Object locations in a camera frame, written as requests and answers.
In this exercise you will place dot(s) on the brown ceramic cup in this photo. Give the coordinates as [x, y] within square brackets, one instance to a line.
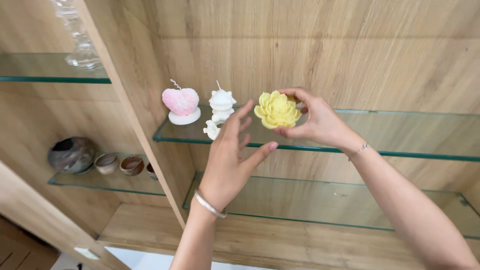
[131, 166]

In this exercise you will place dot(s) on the silver bangle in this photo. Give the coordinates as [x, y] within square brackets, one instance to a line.
[208, 206]

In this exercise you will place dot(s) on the yellow flower candle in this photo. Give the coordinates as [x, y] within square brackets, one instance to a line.
[277, 110]

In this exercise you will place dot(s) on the beige ceramic cup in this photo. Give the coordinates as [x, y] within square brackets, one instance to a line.
[106, 164]

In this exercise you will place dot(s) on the person's right hand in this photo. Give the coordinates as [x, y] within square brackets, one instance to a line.
[324, 123]

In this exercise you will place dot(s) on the dark wooden furniture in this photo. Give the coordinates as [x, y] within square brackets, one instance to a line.
[22, 251]

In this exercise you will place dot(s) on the person's left hand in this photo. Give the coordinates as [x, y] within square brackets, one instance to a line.
[223, 168]

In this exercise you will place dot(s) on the pink heart candle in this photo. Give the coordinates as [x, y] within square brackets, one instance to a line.
[180, 101]

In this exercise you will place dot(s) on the dark round ceramic pot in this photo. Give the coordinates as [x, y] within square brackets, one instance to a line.
[71, 155]

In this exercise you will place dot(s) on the short glass shelf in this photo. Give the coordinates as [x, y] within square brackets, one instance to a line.
[120, 183]
[37, 67]

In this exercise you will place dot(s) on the small dark ceramic cup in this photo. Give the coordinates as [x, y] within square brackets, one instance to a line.
[151, 171]

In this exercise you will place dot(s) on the white animal figurine candle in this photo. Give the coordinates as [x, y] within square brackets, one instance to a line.
[222, 105]

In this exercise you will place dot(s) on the white door latch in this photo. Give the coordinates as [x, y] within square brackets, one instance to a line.
[87, 253]

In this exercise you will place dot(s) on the wooden cabinet door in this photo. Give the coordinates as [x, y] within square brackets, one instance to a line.
[37, 217]

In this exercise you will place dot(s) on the wooden display cabinet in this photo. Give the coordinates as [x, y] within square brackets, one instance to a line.
[337, 45]

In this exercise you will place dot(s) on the long glass shelf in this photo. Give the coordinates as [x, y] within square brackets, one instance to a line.
[412, 135]
[318, 202]

